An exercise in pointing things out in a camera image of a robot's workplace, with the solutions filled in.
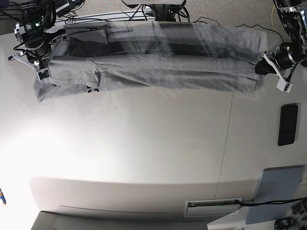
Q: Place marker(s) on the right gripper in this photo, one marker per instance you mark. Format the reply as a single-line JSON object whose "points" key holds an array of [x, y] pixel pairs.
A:
{"points": [[38, 51]]}

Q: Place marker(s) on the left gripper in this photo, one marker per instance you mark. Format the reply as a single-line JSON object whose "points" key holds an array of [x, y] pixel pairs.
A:
{"points": [[285, 57]]}

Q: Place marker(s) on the grey T-shirt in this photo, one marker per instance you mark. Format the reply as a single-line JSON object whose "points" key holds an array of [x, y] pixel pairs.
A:
{"points": [[165, 55]]}

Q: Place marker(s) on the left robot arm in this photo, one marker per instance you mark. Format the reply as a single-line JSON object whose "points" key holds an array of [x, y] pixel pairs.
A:
{"points": [[293, 17]]}

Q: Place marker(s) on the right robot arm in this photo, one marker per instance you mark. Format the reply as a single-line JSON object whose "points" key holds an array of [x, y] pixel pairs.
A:
{"points": [[37, 17]]}

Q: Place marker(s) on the black smartphone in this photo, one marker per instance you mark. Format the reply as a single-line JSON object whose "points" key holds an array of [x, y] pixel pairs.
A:
{"points": [[287, 126]]}

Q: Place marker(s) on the black white device box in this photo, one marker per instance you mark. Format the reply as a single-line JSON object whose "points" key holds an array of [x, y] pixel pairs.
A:
{"points": [[62, 7]]}

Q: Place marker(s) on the white monitor base stand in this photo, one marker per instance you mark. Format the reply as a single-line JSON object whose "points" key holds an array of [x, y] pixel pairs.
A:
{"points": [[149, 2]]}

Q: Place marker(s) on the blue-grey tablet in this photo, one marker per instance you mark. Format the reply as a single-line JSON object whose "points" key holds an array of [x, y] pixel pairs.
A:
{"points": [[279, 183]]}

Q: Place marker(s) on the black electronic gadget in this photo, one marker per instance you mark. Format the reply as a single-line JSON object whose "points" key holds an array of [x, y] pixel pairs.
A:
{"points": [[284, 223]]}

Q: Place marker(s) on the blue orange tool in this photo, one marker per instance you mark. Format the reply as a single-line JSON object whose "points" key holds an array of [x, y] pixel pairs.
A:
{"points": [[2, 198]]}

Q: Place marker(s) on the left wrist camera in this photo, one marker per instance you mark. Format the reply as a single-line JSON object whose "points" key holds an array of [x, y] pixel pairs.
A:
{"points": [[284, 86]]}

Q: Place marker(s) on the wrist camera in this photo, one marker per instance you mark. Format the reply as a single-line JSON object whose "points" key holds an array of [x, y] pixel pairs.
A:
{"points": [[284, 86], [43, 74]]}

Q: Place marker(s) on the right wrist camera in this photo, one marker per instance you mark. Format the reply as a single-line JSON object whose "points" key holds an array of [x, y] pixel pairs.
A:
{"points": [[43, 74]]}

